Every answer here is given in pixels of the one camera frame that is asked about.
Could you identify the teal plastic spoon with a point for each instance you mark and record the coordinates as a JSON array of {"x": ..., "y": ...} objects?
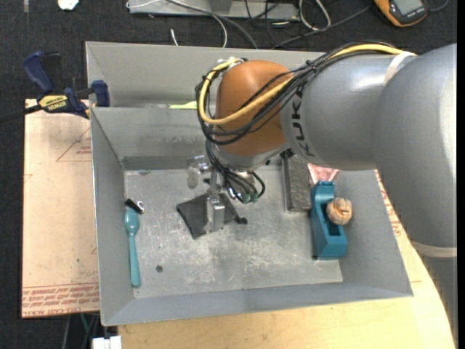
[{"x": 132, "y": 231}]

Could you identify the small black clip, white hook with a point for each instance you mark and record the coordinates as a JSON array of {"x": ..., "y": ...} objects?
[{"x": 133, "y": 205}]

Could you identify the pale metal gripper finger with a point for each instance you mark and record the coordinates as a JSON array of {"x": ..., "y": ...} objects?
[
  {"x": 209, "y": 213},
  {"x": 218, "y": 216}
]

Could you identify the clear glass thing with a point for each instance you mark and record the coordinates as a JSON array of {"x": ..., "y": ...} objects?
[{"x": 192, "y": 176}]

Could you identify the yellow-green flat thing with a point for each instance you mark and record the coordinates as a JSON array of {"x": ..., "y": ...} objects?
[{"x": 183, "y": 105}]

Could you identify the dark grey flat block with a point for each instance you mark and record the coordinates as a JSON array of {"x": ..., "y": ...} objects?
[{"x": 297, "y": 187}]

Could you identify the grey metal bin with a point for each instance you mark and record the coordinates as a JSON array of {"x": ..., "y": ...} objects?
[{"x": 254, "y": 260}]

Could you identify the black flat sheet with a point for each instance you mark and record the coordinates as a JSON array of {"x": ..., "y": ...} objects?
[{"x": 194, "y": 214}]

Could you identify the black cylinder on white bracket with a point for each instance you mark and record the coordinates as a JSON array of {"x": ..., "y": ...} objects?
[{"x": 287, "y": 154}]

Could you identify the tan walnut-shaped toy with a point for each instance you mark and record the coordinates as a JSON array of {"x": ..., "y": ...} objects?
[{"x": 339, "y": 211}]

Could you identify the teal plastic holder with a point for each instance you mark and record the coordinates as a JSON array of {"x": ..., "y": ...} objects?
[{"x": 323, "y": 235}]

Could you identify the pink packet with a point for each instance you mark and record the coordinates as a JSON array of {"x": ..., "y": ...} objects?
[{"x": 321, "y": 173}]

